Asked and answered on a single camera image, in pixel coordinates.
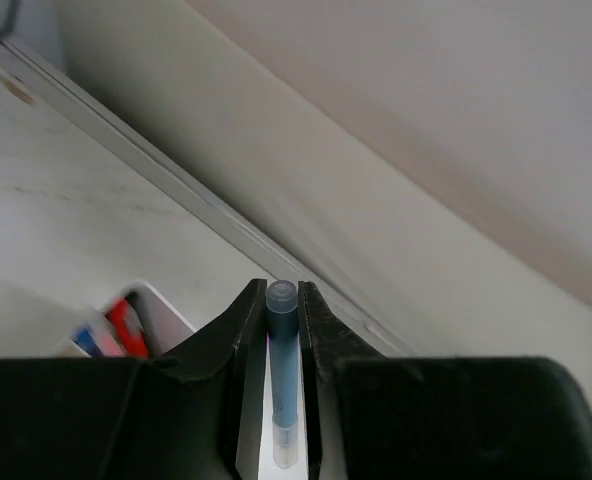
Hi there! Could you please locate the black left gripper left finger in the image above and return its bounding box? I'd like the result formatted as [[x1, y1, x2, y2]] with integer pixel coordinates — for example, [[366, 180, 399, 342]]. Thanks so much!
[[0, 279, 267, 479]]

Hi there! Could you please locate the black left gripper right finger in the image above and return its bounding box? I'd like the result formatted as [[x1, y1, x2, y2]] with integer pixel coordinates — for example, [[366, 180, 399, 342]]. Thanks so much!
[[298, 282, 592, 479]]

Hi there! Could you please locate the red gel pen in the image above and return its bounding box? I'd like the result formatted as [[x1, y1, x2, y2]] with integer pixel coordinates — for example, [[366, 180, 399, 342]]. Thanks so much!
[[105, 298, 149, 359]]

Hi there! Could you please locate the blue clear pen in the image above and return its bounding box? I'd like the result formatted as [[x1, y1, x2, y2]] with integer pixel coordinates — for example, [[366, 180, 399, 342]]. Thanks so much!
[[266, 280, 299, 469]]

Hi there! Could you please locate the pink refill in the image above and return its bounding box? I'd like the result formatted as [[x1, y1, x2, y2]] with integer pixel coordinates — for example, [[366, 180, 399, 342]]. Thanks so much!
[[94, 330, 125, 357]]

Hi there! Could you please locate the blue gel pen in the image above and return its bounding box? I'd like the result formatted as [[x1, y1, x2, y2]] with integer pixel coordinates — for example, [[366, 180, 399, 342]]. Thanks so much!
[[72, 326, 105, 357]]

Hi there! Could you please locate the white three-compartment organizer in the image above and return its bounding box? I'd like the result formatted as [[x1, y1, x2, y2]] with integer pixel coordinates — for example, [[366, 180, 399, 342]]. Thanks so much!
[[50, 281, 197, 359]]

